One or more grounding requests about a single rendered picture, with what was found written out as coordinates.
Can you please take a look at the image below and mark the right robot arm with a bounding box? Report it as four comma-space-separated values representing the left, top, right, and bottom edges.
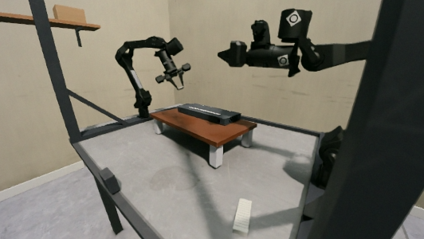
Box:
250, 8, 371, 190

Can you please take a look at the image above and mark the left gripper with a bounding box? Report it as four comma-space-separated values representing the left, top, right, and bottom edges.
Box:
155, 58, 191, 90

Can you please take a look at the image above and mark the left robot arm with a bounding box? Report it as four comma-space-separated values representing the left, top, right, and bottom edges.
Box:
115, 36, 183, 119

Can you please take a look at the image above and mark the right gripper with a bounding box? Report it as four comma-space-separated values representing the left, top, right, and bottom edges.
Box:
218, 41, 275, 68

